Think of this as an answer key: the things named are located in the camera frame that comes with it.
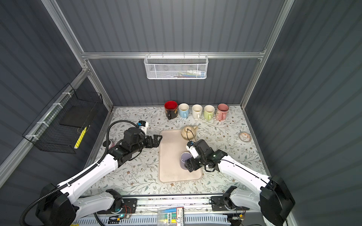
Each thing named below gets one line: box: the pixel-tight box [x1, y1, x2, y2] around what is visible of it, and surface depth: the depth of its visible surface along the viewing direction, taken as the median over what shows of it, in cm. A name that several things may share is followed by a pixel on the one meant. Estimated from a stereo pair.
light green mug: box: [203, 104, 216, 121], surface depth 108 cm
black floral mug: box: [164, 100, 179, 121], surface depth 108 cm
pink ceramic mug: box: [216, 102, 230, 121], surface depth 107 cm
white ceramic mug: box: [191, 104, 203, 119], surface depth 108 cm
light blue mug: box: [178, 102, 190, 119], surface depth 109 cm
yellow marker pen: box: [74, 126, 88, 150], surface depth 70 cm
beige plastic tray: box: [158, 129, 203, 183], surface depth 89 cm
